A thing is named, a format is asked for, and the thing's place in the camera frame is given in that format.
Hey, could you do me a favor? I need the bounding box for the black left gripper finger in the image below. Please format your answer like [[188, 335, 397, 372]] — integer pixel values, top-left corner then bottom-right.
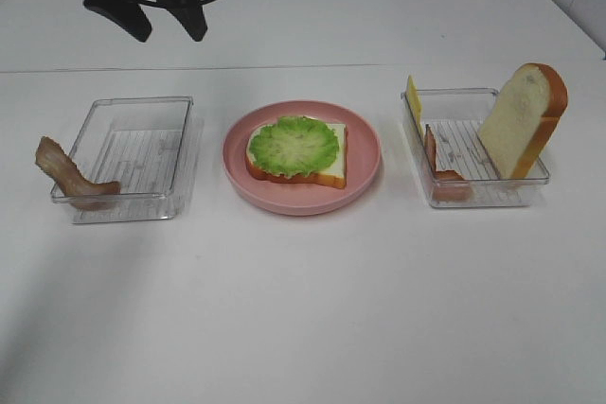
[[158, 0, 207, 42], [83, 0, 152, 43]]

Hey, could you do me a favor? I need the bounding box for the pink round plate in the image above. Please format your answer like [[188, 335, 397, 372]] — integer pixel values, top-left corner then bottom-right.
[[223, 100, 382, 216]]

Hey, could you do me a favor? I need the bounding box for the yellow cheese slice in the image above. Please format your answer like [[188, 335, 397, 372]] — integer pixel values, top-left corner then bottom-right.
[[405, 75, 424, 139]]

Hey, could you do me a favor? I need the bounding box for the green lettuce leaf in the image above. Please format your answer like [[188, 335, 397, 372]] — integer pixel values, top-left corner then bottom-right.
[[247, 116, 341, 178]]

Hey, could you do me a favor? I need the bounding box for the bread slice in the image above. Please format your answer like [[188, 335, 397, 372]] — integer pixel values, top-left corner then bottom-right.
[[478, 62, 568, 180], [245, 122, 348, 189]]

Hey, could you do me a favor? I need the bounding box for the left clear plastic tray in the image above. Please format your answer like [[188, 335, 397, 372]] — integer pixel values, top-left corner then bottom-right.
[[50, 97, 204, 224]]

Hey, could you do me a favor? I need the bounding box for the right clear plastic tray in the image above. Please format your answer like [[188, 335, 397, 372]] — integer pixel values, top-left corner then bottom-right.
[[401, 88, 550, 208]]

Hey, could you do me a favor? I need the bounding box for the bacon strip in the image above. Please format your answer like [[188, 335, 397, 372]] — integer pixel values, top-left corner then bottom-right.
[[424, 124, 472, 202], [35, 136, 121, 198]]

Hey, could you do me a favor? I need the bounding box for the clear plastic tray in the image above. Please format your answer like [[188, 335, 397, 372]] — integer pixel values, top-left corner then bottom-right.
[[50, 97, 204, 224], [401, 88, 550, 208]]

